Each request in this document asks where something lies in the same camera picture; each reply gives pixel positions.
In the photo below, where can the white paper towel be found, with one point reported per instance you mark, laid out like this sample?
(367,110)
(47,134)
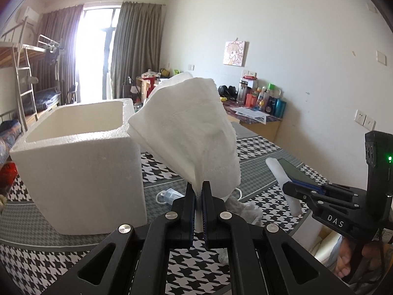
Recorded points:
(187,129)

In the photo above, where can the row of toiletry bottles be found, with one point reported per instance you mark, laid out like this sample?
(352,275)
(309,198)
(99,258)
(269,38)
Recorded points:
(270,103)

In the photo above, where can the glass balcony door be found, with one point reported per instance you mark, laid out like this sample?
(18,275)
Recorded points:
(95,52)

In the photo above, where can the small crumpled plastic scrap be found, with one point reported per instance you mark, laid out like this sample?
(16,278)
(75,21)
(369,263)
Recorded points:
(222,255)

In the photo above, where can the dark hanging clothes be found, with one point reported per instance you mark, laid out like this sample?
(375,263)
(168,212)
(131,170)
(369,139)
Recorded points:
(52,56)

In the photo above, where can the black headphones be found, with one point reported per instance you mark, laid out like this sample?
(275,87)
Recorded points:
(227,91)

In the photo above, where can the wooden desk with patterned top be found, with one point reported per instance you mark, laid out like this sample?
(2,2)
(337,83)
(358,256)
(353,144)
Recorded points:
(267,129)

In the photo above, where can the white wall plate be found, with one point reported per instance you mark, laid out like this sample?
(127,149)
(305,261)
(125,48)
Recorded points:
(381,57)

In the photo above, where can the white air conditioner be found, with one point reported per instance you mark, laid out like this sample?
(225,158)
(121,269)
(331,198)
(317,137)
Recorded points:
(29,14)

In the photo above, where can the plain wooden desk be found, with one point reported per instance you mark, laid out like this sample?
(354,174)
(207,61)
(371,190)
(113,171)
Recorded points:
(144,84)

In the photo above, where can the brown curtain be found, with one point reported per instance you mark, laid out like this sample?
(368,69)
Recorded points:
(138,43)
(58,52)

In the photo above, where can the grey metal bunk bed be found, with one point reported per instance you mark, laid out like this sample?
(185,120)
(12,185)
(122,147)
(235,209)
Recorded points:
(33,49)

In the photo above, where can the black smartphone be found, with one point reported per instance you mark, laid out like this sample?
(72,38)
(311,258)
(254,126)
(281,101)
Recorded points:
(290,167)

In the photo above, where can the person's right hand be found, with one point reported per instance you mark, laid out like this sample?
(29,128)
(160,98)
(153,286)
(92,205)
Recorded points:
(344,258)

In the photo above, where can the clear tumbler bottle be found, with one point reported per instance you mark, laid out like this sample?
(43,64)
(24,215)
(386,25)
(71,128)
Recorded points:
(242,92)

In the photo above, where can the double white wall socket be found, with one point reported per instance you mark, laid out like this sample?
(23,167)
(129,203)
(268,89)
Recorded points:
(364,119)

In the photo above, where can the pink cartoon wall picture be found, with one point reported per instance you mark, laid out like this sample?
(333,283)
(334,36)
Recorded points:
(235,53)

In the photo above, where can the blue face mask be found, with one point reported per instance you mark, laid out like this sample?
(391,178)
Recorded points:
(168,196)

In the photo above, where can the houndstooth cloth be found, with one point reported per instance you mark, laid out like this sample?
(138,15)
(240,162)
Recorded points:
(162,172)

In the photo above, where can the white plastic bag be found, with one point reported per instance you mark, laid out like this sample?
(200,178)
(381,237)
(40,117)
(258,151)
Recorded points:
(244,212)

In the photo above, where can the red plastic bag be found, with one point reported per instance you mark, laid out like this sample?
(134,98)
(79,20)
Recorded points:
(7,175)

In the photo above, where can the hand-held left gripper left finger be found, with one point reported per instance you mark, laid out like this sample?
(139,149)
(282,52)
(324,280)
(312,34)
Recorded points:
(192,212)

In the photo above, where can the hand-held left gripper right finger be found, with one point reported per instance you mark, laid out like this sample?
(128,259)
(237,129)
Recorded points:
(206,212)

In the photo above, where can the blue plaid bedding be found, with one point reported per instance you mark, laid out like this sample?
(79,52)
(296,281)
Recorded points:
(46,98)

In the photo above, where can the blue orange quilt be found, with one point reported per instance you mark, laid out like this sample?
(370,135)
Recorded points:
(9,141)

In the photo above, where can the white foam box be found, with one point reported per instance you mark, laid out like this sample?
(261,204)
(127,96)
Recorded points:
(83,178)

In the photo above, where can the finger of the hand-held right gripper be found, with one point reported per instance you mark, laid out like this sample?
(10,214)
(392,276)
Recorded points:
(325,202)
(337,188)

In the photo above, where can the black folding chair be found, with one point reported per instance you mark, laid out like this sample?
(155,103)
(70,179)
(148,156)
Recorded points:
(72,93)

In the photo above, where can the metal bed ladder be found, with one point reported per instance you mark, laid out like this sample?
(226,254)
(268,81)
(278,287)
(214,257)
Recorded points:
(26,76)

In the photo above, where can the printed papers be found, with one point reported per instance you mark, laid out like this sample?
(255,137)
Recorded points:
(248,115)

